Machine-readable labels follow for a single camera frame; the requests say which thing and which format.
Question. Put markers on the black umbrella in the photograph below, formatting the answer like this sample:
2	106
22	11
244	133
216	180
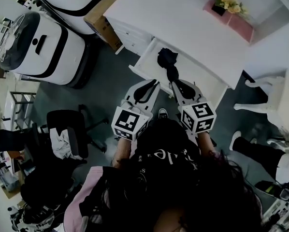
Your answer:
168	62

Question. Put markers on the person's black and white shoe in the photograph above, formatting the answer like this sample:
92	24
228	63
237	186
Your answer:
163	113

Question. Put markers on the black office chair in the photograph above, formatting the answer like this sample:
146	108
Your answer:
62	120

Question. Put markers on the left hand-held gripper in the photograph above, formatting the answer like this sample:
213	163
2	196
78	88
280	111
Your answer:
130	123

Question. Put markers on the black bag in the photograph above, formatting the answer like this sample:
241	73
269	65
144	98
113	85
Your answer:
47	185

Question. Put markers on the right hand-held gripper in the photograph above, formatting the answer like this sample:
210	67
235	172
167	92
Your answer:
198	116

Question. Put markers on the white cloth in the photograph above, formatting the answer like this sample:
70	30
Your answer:
61	142

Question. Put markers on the person's black printed shirt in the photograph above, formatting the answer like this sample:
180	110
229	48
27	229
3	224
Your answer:
163	168

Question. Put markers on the black device with green part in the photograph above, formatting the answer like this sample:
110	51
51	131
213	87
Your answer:
275	190

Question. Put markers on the brown cardboard box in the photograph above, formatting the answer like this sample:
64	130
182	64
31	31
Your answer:
99	20

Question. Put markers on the person's pink sleeve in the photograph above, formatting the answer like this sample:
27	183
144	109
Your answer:
78	202

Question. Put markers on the pink box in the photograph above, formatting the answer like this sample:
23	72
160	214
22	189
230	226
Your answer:
240	25

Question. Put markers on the yellow flower bouquet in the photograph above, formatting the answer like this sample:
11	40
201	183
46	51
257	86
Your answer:
227	0

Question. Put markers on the white chair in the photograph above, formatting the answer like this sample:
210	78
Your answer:
277	98

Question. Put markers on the person's right forearm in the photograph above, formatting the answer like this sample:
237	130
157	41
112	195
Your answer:
206	144

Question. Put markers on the grey metal frame table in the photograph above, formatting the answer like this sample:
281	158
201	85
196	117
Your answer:
21	105

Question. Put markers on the white shelf unit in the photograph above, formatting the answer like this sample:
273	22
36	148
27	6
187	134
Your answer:
272	11

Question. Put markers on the white desk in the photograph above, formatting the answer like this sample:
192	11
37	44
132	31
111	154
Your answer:
190	30

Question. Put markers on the person's left forearm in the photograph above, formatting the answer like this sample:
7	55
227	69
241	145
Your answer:
122	151

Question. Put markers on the white desk drawer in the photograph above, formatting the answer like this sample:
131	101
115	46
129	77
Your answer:
148	64

